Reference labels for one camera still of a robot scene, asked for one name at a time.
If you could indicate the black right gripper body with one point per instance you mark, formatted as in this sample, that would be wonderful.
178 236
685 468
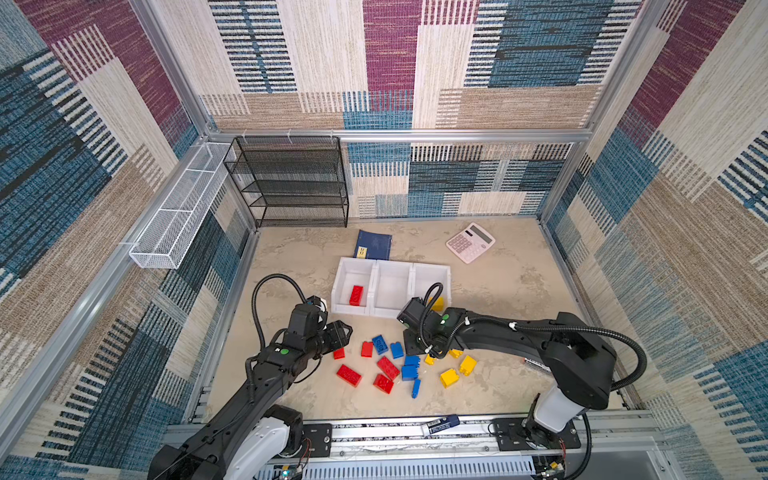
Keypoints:
416 343

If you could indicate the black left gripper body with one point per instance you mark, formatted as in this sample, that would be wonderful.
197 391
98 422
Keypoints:
324 340

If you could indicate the yellow square lego brick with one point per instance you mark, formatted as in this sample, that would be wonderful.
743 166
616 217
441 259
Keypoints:
439 305

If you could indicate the blue long lego brick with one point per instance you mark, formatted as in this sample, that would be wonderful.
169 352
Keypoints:
380 345

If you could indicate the red square lego brick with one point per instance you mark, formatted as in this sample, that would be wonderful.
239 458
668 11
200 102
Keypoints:
367 349
383 383

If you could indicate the red long lego brick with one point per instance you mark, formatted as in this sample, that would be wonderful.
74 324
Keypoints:
388 368
349 375

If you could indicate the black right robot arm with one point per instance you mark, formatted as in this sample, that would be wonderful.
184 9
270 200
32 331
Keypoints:
581 363

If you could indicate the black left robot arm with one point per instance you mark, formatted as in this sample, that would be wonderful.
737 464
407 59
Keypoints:
251 429

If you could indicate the blue flat lego brick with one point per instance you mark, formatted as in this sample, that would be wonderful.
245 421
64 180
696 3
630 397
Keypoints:
409 373

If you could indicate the white right bin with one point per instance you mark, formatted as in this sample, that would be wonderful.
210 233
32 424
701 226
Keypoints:
422 276

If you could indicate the white bin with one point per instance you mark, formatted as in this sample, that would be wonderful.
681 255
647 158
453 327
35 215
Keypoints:
422 276
390 288
352 273

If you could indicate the white middle bin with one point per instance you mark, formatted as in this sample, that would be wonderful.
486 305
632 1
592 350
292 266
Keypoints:
390 288

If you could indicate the blue thin lego brick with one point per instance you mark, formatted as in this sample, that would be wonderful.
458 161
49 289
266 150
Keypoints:
415 388

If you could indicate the white left bin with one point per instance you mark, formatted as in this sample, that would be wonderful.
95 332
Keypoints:
352 273

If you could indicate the blue label tag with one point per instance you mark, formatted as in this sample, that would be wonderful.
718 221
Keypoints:
435 426

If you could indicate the pink calculator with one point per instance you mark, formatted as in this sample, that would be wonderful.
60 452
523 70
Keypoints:
470 243

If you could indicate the blue notebook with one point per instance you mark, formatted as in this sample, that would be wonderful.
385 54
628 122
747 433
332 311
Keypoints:
373 246

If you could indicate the red white small box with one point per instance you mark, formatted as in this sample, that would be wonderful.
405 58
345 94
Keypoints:
533 363

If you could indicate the black wire mesh shelf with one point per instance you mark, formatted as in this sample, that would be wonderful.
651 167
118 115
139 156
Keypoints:
290 181

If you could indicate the white wire mesh basket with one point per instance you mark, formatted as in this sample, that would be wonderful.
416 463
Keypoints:
166 239

